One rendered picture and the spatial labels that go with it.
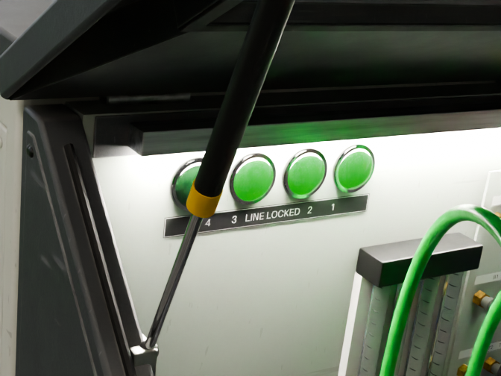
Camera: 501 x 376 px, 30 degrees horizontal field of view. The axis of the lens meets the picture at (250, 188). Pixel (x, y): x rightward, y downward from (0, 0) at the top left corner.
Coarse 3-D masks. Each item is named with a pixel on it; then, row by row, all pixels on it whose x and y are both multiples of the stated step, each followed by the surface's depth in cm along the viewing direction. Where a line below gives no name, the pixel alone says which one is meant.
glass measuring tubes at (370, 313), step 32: (384, 256) 96; (448, 256) 100; (480, 256) 103; (384, 288) 97; (448, 288) 104; (352, 320) 100; (384, 320) 99; (416, 320) 103; (448, 320) 105; (352, 352) 101; (384, 352) 104; (416, 352) 104
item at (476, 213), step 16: (464, 208) 77; (480, 208) 74; (432, 224) 83; (448, 224) 80; (480, 224) 74; (496, 224) 71; (432, 240) 84; (496, 240) 71; (416, 256) 87; (416, 272) 88; (416, 288) 89; (400, 304) 90; (400, 320) 91; (400, 336) 92; (384, 368) 94
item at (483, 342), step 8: (496, 304) 91; (488, 312) 92; (496, 312) 91; (488, 320) 92; (496, 320) 92; (488, 328) 93; (496, 328) 93; (480, 336) 93; (488, 336) 93; (480, 344) 94; (488, 344) 94; (472, 352) 95; (480, 352) 94; (472, 360) 95; (480, 360) 94; (472, 368) 95; (480, 368) 95
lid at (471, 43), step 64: (64, 0) 61; (128, 0) 66; (192, 0) 61; (256, 0) 64; (320, 0) 67; (384, 0) 70; (448, 0) 73; (0, 64) 74; (64, 64) 71; (128, 64) 70; (192, 64) 73; (320, 64) 80; (384, 64) 85; (448, 64) 90
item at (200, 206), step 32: (288, 0) 47; (256, 32) 49; (256, 64) 50; (224, 96) 53; (256, 96) 52; (224, 128) 53; (224, 160) 55; (192, 192) 57; (192, 224) 59; (160, 320) 66
